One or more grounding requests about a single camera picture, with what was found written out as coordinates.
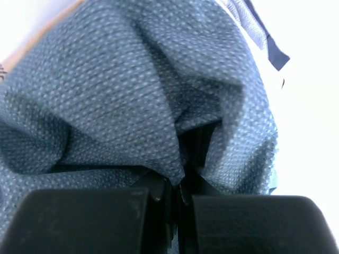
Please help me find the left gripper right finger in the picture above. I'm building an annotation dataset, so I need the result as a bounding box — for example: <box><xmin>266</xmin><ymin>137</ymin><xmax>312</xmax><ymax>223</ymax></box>
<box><xmin>179</xmin><ymin>169</ymin><xmax>338</xmax><ymax>254</ymax></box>

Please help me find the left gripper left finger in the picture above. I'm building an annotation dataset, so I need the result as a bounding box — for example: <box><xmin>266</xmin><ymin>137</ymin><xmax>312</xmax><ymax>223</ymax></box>
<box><xmin>1</xmin><ymin>172</ymin><xmax>173</xmax><ymax>253</ymax></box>

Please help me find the blue striped pillowcase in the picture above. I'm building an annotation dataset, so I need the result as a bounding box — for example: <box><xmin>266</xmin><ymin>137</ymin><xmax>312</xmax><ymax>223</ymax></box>
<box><xmin>1</xmin><ymin>1</ymin><xmax>283</xmax><ymax>253</ymax></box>

